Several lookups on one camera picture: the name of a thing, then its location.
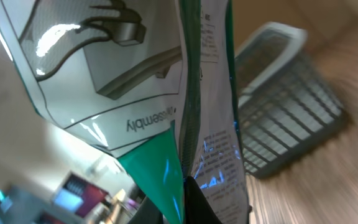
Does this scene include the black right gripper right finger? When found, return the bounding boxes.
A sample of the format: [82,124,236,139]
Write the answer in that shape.
[184,176,222,224]

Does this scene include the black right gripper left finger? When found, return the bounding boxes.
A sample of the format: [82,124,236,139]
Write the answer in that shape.
[127,197,163,224]

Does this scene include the green gloves packet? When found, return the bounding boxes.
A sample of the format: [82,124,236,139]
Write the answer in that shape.
[0,0,250,224]

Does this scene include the grey plastic shopping basket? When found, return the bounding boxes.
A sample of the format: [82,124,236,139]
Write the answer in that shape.
[235,22,347,179]

